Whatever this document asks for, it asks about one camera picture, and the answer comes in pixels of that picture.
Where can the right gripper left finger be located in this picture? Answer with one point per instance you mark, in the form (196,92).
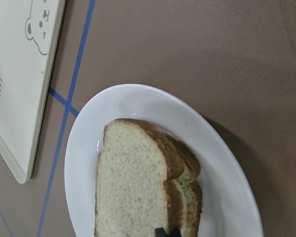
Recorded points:
(160,232)

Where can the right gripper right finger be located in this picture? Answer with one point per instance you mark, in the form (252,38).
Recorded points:
(176,232)

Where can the white round plate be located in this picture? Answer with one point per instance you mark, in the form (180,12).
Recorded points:
(229,207)

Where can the bread slice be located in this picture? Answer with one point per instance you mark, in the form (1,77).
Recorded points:
(186,169)
(136,181)

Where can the cream bear serving tray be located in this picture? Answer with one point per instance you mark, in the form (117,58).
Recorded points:
(29,31)

